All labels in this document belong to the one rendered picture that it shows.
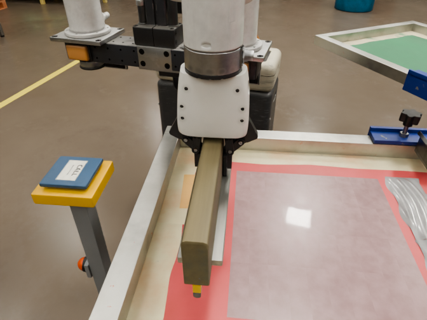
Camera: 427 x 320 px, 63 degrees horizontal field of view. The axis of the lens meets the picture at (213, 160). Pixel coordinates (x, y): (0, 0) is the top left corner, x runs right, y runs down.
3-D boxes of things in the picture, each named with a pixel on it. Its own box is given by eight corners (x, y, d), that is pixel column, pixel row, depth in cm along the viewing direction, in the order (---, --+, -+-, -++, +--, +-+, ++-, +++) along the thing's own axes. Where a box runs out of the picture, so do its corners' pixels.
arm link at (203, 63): (254, 35, 46) (253, 56, 48) (188, 33, 47) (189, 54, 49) (254, 54, 40) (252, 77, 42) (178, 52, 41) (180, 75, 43)
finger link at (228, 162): (244, 130, 53) (243, 166, 57) (223, 129, 53) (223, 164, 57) (244, 142, 50) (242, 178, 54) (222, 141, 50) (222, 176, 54)
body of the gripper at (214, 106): (253, 49, 47) (248, 120, 54) (179, 47, 48) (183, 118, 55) (252, 70, 41) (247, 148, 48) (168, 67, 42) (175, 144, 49)
